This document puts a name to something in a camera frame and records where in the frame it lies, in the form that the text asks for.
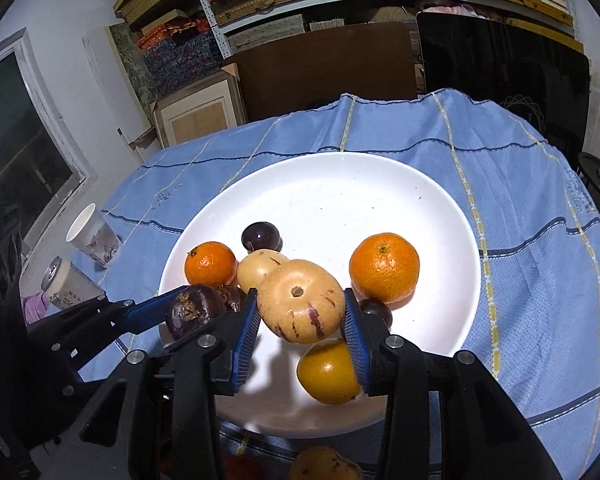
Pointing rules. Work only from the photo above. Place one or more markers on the black glossy panel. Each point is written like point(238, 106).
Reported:
point(500, 60)

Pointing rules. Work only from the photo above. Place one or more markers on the pale striped pepino melon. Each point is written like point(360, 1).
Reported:
point(300, 305)
point(325, 465)

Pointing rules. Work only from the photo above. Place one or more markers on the green marbled panel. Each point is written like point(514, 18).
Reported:
point(130, 75)

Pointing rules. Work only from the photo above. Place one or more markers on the white paper cup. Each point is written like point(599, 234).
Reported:
point(92, 240)

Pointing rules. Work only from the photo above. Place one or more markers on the white drink can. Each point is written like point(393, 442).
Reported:
point(72, 287)

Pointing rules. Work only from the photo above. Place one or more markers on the blue patterned boxes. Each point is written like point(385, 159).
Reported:
point(180, 60)

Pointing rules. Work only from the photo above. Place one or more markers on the large orange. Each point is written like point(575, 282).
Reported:
point(385, 267)

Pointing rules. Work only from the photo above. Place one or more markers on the yellow orange tomato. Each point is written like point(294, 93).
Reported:
point(325, 372)

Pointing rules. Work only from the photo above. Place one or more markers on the white leaning panel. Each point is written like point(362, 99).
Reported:
point(110, 110)

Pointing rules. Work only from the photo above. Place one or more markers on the large dark brown mangosteen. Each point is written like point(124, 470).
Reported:
point(192, 310)

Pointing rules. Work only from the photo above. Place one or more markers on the white oval plate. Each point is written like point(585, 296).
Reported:
point(330, 200)

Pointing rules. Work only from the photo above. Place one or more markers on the white framed window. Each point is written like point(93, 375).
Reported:
point(10, 135)

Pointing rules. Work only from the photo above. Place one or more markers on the framed picture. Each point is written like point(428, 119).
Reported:
point(200, 115)

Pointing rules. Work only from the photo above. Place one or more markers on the small orange mandarin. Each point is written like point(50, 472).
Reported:
point(210, 263)

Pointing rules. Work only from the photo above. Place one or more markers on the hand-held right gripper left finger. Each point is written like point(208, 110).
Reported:
point(245, 345)

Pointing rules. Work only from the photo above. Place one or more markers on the pink cloth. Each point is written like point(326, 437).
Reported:
point(35, 309)

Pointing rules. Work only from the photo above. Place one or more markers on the pale cream round fruit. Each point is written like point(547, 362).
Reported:
point(255, 270)

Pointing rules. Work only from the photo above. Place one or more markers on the blue plaid tablecloth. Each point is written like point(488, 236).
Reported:
point(530, 285)

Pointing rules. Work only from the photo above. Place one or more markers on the metal shelf rack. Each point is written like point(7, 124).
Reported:
point(215, 20)

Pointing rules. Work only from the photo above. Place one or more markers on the brown board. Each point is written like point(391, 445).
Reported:
point(320, 70)

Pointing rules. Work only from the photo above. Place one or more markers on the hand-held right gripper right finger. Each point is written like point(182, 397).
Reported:
point(356, 347)

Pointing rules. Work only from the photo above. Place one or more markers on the pink fabric bundle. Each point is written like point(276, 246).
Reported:
point(450, 10)

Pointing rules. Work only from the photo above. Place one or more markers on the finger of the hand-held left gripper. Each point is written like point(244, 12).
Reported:
point(87, 377)
point(147, 312)

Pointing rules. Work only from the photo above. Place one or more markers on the small dark purple plum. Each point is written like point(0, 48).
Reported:
point(377, 312)

